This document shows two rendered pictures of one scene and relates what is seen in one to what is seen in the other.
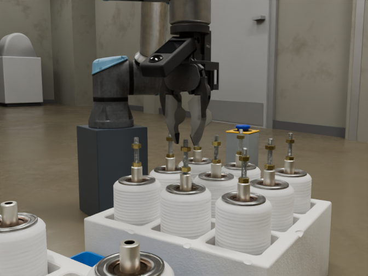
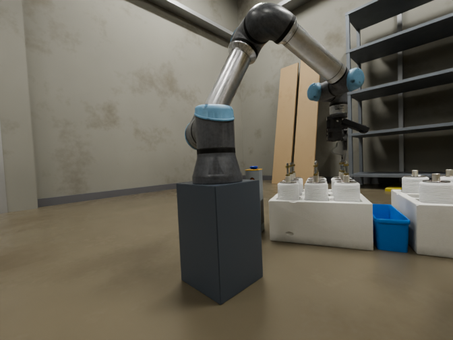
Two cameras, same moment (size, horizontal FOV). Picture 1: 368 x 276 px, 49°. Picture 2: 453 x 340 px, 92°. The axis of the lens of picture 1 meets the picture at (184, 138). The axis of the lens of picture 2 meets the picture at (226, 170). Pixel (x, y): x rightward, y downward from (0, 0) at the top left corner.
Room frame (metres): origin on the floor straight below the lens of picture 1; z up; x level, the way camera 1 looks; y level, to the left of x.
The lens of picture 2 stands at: (1.44, 0.90, 0.36)
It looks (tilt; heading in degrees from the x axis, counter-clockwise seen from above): 2 degrees down; 260
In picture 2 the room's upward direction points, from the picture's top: 3 degrees counter-clockwise
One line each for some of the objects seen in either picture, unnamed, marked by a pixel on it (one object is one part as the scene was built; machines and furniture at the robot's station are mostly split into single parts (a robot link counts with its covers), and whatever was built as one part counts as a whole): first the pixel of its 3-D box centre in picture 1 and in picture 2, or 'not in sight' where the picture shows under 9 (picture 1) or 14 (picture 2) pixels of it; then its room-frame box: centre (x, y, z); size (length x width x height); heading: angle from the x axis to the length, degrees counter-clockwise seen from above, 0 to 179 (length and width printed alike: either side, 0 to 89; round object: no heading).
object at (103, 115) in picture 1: (110, 111); (216, 165); (1.36, 0.25, 0.35); 0.15 x 0.15 x 0.10
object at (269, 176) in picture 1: (269, 178); not in sight; (0.77, -0.17, 0.26); 0.02 x 0.02 x 0.03
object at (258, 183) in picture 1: (269, 184); not in sight; (0.77, -0.17, 0.25); 0.08 x 0.08 x 0.01
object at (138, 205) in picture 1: (137, 223); (346, 204); (0.80, 0.10, 0.16); 0.10 x 0.10 x 0.18
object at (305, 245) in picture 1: (215, 249); (317, 212); (0.83, -0.07, 0.09); 0.39 x 0.39 x 0.18; 57
